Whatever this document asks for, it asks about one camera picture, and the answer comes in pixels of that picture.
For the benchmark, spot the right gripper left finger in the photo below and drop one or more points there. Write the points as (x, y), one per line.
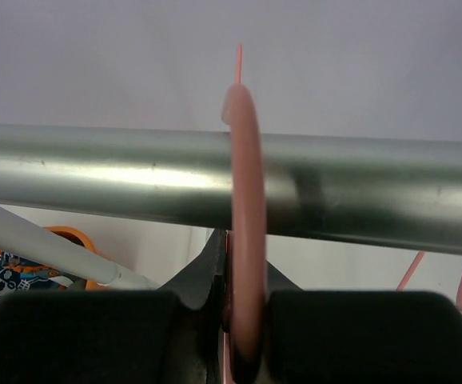
(168, 335)

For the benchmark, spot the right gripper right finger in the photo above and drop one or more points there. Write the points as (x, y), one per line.
(344, 336)

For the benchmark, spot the colourful patterned shorts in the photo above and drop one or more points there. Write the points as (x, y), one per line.
(20, 274)

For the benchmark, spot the silver clothes rack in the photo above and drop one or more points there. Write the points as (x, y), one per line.
(343, 213)

